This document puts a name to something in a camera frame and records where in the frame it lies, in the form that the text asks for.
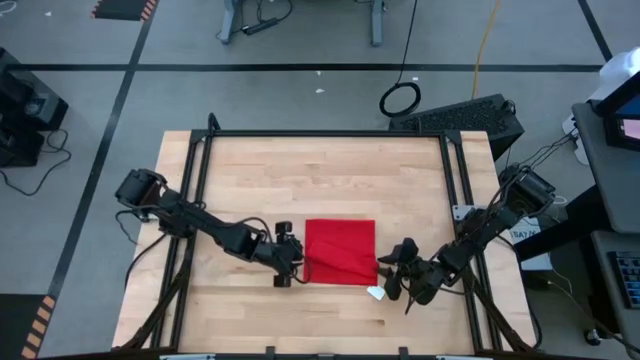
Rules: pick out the black keyboard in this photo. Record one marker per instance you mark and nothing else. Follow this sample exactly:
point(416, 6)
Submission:
point(627, 280)

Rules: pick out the grey desk leg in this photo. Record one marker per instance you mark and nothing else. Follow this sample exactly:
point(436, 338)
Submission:
point(230, 22)
point(377, 25)

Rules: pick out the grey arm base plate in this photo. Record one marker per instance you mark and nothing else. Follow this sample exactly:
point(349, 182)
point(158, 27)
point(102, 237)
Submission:
point(461, 212)

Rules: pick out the black computer tower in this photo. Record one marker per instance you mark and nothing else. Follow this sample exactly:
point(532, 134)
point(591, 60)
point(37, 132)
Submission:
point(460, 117)

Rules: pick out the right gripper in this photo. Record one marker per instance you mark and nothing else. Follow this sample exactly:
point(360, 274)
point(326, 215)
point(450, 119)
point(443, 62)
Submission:
point(422, 282)

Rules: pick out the white plastic bag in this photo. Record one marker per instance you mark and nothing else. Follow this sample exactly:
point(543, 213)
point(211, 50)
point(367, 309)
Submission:
point(617, 70)

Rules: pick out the black orange hazard mat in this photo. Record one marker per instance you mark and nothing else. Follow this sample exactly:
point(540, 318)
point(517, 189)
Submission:
point(122, 9)
point(15, 325)

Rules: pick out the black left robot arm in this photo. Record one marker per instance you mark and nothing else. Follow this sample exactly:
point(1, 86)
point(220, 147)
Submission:
point(200, 227)

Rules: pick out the white napkin tag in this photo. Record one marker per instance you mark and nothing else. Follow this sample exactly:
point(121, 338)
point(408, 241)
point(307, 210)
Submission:
point(376, 293)

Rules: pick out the black laptop computer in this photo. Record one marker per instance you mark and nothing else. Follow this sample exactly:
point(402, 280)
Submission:
point(612, 132)

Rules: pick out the white paper sheet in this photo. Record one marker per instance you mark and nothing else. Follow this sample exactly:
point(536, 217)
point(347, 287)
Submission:
point(537, 262)

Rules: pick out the grey desk top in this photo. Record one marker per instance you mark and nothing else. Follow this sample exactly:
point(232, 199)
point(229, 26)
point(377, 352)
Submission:
point(615, 185)

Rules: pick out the grey keyboard desk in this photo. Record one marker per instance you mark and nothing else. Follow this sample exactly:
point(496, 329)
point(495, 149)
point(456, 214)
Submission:
point(600, 280)

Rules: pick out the black caster wheel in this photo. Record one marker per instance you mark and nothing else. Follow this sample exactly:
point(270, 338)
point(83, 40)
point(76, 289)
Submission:
point(593, 337)

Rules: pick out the black equipment case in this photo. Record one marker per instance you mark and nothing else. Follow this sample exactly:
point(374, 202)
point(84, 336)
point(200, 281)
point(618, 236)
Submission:
point(25, 100)

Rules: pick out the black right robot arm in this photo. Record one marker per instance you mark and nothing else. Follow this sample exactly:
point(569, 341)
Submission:
point(500, 220)

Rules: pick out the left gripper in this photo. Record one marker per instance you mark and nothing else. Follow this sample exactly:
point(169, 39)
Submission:
point(280, 252)

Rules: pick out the red cloth napkin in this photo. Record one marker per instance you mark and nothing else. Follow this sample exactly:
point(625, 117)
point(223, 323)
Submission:
point(340, 250)

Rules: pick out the black power strip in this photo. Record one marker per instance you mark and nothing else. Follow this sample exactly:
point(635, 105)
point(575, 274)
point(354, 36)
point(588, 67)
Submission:
point(260, 26)

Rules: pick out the black desk beam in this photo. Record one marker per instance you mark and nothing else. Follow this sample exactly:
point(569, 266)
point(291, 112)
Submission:
point(565, 232)

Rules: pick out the black metal table frame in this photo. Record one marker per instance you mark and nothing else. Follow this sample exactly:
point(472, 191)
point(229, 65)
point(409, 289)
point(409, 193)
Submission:
point(320, 133)

